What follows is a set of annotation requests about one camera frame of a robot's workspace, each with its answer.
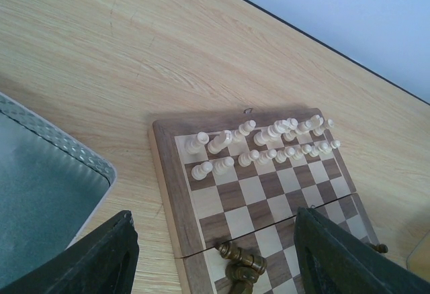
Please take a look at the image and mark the white rook right corner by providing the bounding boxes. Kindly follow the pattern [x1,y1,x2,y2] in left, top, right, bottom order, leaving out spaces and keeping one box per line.
[312,119,334,136]

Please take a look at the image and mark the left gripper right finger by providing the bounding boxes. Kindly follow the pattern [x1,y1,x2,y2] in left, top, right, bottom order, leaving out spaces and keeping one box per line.
[294,207,429,293]

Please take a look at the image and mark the dark chess piece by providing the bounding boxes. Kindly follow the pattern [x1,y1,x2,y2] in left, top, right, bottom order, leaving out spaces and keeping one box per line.
[226,264,259,294]

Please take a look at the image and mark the white bishop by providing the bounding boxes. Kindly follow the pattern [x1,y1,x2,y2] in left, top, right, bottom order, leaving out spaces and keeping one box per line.
[232,119,256,142]
[282,119,312,142]

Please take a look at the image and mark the left metal tray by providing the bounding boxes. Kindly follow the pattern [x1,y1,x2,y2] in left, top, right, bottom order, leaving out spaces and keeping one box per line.
[1,94,117,286]

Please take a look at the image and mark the white rook corner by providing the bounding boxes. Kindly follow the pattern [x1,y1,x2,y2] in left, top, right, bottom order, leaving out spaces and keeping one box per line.
[185,132,209,154]
[312,119,334,136]

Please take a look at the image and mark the dark pawn middle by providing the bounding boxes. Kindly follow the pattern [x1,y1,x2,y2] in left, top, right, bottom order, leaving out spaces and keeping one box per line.
[368,243,388,254]

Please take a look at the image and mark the white pawn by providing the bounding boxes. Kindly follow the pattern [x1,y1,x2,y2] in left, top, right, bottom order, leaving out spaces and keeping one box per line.
[255,149,277,165]
[191,161,213,181]
[275,147,296,163]
[309,142,330,157]
[292,144,312,160]
[212,156,234,175]
[238,150,259,167]
[323,140,341,154]

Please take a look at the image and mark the white bishop right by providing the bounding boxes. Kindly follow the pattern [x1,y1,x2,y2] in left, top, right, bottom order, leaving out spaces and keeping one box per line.
[282,119,312,142]

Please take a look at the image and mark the right metal tin tray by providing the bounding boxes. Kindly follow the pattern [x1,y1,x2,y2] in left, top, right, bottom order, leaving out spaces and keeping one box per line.
[406,211,429,279]

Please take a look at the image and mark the fallen dark piece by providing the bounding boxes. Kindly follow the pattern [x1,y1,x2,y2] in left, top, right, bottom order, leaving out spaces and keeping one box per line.
[215,242,267,275]

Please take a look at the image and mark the white knight left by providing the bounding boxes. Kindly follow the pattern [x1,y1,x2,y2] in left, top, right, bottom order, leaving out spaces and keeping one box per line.
[208,130,233,154]

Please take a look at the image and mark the white knight right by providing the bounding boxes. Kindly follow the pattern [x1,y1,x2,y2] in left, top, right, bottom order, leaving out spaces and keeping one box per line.
[309,114,324,130]

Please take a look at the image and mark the white rook left corner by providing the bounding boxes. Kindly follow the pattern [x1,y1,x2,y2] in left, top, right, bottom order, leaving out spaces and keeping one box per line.
[185,132,209,154]

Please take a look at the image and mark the wooden chess board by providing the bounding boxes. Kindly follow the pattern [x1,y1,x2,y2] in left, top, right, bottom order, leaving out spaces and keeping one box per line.
[149,108,378,293]

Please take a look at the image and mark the white knight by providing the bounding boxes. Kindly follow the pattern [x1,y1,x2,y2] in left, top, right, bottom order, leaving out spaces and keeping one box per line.
[208,130,233,154]
[309,114,324,130]

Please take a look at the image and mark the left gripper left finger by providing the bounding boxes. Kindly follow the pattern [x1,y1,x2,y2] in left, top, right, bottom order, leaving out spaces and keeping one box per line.
[1,210,138,293]

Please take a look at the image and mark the white king piece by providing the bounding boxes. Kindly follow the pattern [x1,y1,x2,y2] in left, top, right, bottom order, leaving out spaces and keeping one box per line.
[286,117,298,131]

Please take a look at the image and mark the white bishop left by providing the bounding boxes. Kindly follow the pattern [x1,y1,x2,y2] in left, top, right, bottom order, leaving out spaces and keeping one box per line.
[232,119,256,142]

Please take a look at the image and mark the white queen piece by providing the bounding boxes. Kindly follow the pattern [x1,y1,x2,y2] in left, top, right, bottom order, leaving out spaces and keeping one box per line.
[253,119,288,146]

